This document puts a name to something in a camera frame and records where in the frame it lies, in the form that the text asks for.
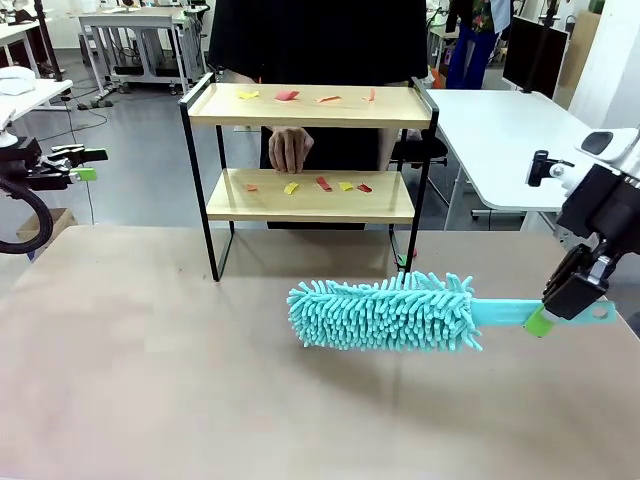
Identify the black wrist camera white bracket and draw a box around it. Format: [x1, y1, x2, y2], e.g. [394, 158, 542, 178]
[526, 149, 577, 194]

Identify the person's left forearm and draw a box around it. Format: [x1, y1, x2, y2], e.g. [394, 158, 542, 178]
[374, 128, 396, 172]

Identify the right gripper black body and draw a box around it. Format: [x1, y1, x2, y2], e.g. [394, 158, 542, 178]
[556, 164, 640, 256]

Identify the black chair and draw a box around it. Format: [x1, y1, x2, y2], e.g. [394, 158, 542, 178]
[387, 128, 450, 169]

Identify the black tripod pole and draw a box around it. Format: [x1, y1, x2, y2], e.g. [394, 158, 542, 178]
[33, 0, 66, 82]

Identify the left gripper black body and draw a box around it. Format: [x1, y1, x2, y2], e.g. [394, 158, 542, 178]
[0, 137, 44, 178]

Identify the person in black shirt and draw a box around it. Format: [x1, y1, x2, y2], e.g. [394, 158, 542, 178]
[207, 0, 430, 231]

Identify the white workbench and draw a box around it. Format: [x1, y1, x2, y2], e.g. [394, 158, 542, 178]
[0, 18, 54, 79]

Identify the brown cardboard panel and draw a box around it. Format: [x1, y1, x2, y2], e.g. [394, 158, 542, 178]
[557, 10, 604, 111]

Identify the large white table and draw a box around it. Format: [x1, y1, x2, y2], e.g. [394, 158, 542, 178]
[427, 88, 640, 245]

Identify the white cloth bundle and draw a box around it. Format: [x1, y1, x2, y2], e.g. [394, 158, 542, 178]
[0, 66, 37, 96]

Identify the black corrugated cable hose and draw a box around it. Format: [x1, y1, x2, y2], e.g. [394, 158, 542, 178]
[0, 177, 55, 254]

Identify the person's right forearm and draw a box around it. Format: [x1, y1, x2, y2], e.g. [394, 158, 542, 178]
[224, 68, 264, 85]

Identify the person in blue trousers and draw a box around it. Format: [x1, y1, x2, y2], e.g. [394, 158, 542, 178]
[446, 0, 511, 91]

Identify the person's right hand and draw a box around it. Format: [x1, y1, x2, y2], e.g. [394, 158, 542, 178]
[268, 126, 315, 175]

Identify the black monitor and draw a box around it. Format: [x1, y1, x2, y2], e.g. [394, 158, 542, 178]
[502, 14, 571, 100]

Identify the wood-top white-frame table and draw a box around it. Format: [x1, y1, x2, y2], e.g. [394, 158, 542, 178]
[78, 5, 209, 97]

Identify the small white table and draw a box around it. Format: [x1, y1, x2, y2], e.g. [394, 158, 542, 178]
[0, 78, 75, 124]

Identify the cardboard box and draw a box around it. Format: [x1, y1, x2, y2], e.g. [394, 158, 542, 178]
[16, 207, 77, 261]

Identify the teal chenille duster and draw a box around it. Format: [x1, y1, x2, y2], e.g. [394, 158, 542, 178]
[286, 271, 617, 355]

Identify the two-tier wooden shelf black frame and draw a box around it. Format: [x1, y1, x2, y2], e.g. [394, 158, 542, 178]
[177, 72, 440, 284]

